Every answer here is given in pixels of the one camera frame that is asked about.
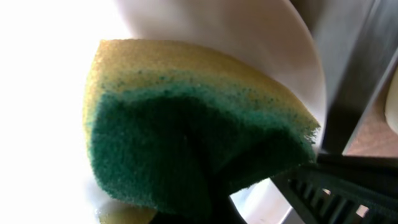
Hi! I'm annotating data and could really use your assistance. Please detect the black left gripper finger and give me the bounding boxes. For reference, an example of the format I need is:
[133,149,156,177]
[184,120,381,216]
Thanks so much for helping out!
[272,154,397,224]

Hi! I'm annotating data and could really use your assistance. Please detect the green yellow sponge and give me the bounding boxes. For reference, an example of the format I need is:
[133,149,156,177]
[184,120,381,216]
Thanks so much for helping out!
[83,39,320,223]

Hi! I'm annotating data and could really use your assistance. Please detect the white plate blue stain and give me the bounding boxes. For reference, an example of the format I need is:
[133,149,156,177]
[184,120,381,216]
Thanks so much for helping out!
[1,1,326,223]

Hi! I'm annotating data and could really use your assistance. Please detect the brown serving tray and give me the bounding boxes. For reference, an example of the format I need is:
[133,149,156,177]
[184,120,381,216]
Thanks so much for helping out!
[294,1,397,157]

